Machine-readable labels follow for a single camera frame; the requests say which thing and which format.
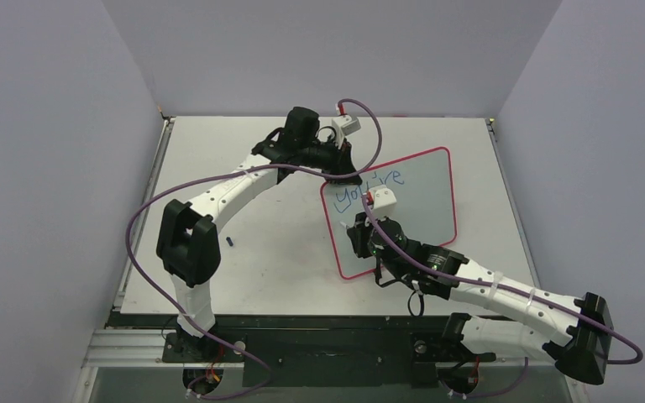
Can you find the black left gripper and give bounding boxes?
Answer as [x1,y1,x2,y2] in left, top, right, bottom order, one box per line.
[300,136,362,186]

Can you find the pink framed whiteboard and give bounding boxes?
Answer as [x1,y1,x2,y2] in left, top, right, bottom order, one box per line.
[320,147,457,280]

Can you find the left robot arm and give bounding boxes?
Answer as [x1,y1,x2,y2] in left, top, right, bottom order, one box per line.
[155,107,361,361]

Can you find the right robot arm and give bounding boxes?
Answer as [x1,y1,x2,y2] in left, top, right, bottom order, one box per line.
[346,213,613,385]

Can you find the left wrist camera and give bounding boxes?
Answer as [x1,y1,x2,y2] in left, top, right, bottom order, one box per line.
[331,114,361,138]

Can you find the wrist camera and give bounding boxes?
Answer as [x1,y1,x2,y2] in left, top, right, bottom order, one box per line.
[331,114,361,138]
[364,186,397,218]

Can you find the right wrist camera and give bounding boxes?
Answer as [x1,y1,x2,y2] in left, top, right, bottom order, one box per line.
[364,186,397,218]

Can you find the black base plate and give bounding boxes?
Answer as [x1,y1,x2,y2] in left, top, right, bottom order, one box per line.
[107,312,501,392]

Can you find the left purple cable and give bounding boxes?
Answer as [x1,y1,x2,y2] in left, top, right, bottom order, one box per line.
[124,98,383,401]

